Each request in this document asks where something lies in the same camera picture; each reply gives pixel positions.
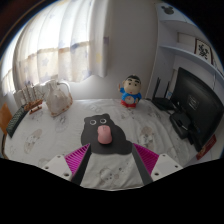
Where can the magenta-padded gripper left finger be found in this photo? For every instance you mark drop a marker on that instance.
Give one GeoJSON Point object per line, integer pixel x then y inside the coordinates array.
{"type": "Point", "coordinates": [77, 159]}

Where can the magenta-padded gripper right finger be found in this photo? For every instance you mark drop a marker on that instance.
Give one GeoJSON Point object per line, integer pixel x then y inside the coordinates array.
{"type": "Point", "coordinates": [146, 159]}

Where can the pink computer mouse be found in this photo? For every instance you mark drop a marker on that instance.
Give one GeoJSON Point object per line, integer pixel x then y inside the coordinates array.
{"type": "Point", "coordinates": [104, 135]}

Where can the black bear-shaped mouse pad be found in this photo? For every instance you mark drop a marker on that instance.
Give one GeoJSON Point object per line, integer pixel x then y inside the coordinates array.
{"type": "Point", "coordinates": [116, 140]}

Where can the white printed tablecloth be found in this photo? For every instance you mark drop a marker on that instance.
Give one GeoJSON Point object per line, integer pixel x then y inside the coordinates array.
{"type": "Point", "coordinates": [53, 133]}

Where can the black router with antennas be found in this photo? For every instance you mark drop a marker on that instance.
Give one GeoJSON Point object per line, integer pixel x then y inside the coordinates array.
{"type": "Point", "coordinates": [162, 102]}

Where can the red flat packet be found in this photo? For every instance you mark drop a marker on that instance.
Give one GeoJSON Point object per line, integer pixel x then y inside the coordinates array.
{"type": "Point", "coordinates": [206, 148]}

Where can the large white conch shell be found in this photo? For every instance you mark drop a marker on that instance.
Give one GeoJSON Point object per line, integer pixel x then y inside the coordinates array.
{"type": "Point", "coordinates": [58, 100]}

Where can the cartoon boy figurine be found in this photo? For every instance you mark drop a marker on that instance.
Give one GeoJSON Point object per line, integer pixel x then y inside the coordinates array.
{"type": "Point", "coordinates": [131, 93]}

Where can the black computer keyboard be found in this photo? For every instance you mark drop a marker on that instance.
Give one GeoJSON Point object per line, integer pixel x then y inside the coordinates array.
{"type": "Point", "coordinates": [16, 120]}

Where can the wooden model sailing ship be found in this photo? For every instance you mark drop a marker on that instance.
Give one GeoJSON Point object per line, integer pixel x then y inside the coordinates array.
{"type": "Point", "coordinates": [32, 101]}

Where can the black computer monitor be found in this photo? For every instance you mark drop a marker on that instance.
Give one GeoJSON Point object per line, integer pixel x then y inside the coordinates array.
{"type": "Point", "coordinates": [196, 103]}

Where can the brown wooden chair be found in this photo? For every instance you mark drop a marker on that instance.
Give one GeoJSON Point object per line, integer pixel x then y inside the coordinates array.
{"type": "Point", "coordinates": [5, 120]}

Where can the white star-print curtain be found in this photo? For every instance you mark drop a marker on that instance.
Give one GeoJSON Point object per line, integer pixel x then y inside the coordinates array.
{"type": "Point", "coordinates": [60, 43]}

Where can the white wall shelf unit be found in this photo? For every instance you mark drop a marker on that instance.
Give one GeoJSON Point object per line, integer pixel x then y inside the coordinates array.
{"type": "Point", "coordinates": [186, 43]}

